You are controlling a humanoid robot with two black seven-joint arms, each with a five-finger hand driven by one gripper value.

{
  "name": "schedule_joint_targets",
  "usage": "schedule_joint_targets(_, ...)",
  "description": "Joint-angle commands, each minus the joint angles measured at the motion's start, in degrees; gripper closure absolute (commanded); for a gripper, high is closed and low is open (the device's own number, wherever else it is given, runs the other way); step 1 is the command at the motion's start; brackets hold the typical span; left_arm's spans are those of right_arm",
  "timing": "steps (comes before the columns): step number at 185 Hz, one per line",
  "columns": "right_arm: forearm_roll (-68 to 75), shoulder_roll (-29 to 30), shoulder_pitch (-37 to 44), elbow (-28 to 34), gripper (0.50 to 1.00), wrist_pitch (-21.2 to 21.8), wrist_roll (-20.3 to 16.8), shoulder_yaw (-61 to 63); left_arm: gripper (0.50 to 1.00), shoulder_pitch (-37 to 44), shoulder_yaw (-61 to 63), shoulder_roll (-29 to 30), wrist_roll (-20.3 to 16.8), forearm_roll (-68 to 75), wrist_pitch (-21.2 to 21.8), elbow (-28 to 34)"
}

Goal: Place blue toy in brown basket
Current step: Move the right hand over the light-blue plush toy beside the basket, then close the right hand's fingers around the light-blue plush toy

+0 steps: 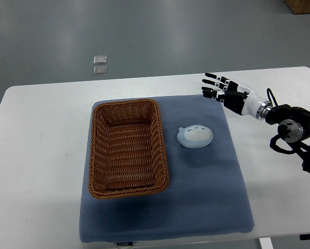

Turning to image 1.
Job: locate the black robot finger top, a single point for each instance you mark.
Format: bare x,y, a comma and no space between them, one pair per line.
218,78

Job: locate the brown wooden box corner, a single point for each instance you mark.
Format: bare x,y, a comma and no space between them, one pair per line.
299,7

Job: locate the blue fabric mat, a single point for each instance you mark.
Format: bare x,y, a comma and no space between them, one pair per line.
206,194

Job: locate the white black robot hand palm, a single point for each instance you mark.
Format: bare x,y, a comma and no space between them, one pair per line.
243,100

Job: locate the blue white plush toy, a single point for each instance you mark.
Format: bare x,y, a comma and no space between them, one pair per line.
195,136

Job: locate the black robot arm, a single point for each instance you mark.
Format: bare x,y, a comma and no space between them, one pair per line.
293,132

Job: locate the black robot finger second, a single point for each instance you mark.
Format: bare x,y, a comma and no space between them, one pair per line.
217,84

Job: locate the black robot finger lowest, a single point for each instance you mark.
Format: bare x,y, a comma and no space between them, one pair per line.
214,97

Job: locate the black robot finger third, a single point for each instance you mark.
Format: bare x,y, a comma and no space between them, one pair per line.
210,91

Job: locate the upper metal floor plate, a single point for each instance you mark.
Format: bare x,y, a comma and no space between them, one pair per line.
99,60

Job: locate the white table leg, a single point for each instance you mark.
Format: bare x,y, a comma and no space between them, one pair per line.
265,243

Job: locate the brown wicker basket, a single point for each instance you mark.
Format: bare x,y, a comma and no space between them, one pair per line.
127,150

